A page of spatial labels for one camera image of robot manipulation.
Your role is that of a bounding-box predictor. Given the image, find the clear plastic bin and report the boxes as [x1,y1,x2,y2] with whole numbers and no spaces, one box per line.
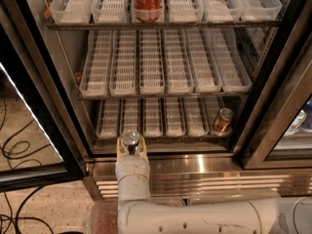
[187,188,281,206]
[85,197,186,234]

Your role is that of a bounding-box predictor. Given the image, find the left clear plastic bin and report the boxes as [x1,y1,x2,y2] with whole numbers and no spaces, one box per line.
[85,197,186,234]

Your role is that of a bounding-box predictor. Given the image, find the steel fridge bottom grille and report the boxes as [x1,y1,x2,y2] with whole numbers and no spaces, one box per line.
[82,154,312,202]

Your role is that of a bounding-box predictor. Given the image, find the black floor cables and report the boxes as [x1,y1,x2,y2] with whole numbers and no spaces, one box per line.
[0,98,57,234]

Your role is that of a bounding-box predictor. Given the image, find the middle wire fridge shelf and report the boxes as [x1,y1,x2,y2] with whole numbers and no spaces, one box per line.
[77,92,250,100]

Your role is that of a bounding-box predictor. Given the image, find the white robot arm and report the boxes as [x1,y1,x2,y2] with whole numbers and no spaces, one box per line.
[115,132,312,234]

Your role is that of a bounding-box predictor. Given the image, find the red cola can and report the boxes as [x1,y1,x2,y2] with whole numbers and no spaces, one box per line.
[132,0,161,22]

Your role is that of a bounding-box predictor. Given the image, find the white bottle behind door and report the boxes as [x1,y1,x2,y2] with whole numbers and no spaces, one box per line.
[285,110,306,136]

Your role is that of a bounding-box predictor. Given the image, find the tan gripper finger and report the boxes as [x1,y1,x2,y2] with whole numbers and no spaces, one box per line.
[138,136,147,157]
[116,137,127,161]

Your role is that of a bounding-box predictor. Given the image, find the copper orange can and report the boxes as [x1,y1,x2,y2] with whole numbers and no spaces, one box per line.
[213,108,234,136]

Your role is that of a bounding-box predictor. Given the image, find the wire fridge shelf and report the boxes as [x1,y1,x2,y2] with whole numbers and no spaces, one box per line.
[77,92,250,100]
[47,20,281,31]
[94,136,227,145]

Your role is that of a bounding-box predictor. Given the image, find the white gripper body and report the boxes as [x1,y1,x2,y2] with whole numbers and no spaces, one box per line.
[115,154,150,181]

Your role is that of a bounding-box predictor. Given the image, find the top wire fridge shelf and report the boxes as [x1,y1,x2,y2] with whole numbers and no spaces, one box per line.
[47,20,281,31]

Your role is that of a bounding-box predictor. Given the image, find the right closed fridge door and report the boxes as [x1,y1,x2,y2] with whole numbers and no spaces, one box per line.
[236,0,312,169]

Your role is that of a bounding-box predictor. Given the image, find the right clear plastic bin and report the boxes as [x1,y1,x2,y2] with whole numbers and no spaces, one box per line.
[187,188,281,206]

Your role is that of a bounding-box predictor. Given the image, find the bottom wire fridge shelf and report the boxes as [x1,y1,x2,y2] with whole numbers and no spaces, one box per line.
[94,136,227,145]

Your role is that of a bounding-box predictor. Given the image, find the open glass fridge door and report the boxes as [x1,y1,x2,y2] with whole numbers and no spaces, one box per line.
[0,0,89,192]

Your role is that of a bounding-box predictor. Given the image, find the blue silver redbull can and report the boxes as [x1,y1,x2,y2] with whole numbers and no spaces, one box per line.
[121,130,140,155]

